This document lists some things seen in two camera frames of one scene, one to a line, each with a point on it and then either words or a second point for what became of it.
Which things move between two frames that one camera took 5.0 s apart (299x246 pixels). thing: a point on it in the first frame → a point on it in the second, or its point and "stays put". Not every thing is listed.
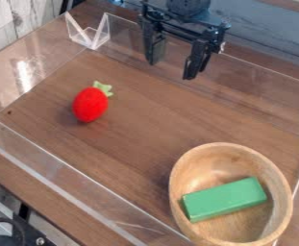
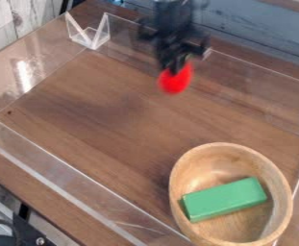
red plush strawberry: (90, 102) → (175, 84)
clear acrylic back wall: (271, 95) stays put
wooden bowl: (231, 197) stays put
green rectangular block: (223, 199) stays put
